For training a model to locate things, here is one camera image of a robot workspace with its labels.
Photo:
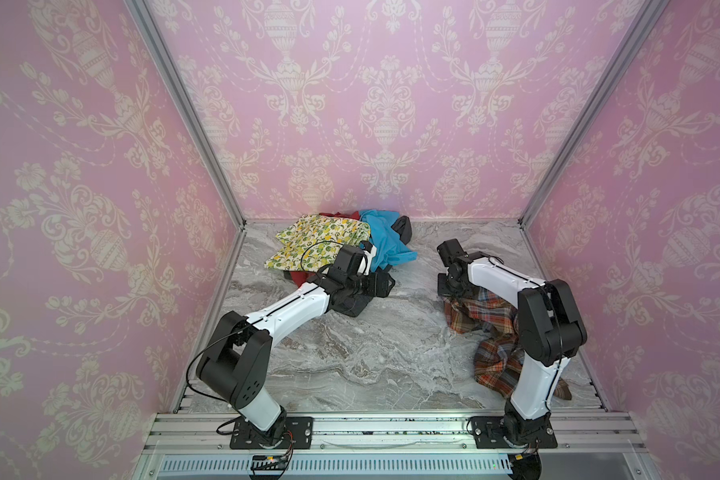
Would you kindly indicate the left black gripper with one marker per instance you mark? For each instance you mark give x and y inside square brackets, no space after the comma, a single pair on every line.
[383,289]

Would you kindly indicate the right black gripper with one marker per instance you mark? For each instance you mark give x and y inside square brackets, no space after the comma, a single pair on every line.
[451,286]

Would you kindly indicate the plaid tartan cloth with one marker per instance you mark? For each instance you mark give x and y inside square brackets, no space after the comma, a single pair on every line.
[498,359]

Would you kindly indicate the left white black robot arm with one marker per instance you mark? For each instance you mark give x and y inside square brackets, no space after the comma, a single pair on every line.
[235,362]

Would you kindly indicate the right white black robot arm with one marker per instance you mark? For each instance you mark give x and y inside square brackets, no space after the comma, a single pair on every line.
[549,329]

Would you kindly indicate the blue cloth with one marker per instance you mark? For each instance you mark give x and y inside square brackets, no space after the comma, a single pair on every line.
[390,251]

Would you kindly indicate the yellow lemon print cloth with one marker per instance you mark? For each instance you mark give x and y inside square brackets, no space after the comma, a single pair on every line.
[314,241]

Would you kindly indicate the dark red cloth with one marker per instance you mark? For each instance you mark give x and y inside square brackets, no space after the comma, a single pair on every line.
[353,215]

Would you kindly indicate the black cloth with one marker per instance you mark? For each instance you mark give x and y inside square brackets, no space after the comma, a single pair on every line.
[403,227]

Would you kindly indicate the small black electronics board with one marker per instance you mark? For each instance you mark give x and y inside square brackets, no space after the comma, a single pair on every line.
[269,463]

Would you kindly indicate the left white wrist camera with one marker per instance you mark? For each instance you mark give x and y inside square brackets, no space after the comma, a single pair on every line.
[352,261]

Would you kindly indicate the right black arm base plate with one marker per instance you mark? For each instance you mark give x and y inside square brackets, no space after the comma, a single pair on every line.
[510,431]

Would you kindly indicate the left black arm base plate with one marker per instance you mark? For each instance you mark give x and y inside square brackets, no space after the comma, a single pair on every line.
[287,432]

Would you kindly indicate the aluminium rail frame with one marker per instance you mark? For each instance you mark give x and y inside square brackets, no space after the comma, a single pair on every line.
[592,444]

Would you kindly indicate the right corner aluminium post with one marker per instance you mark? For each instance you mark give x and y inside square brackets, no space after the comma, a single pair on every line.
[642,25]

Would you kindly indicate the corner aluminium post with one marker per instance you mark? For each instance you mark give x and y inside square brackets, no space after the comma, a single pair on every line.
[170,74]
[642,25]

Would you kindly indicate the left corner aluminium post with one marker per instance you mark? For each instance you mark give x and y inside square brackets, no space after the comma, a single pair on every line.
[170,74]

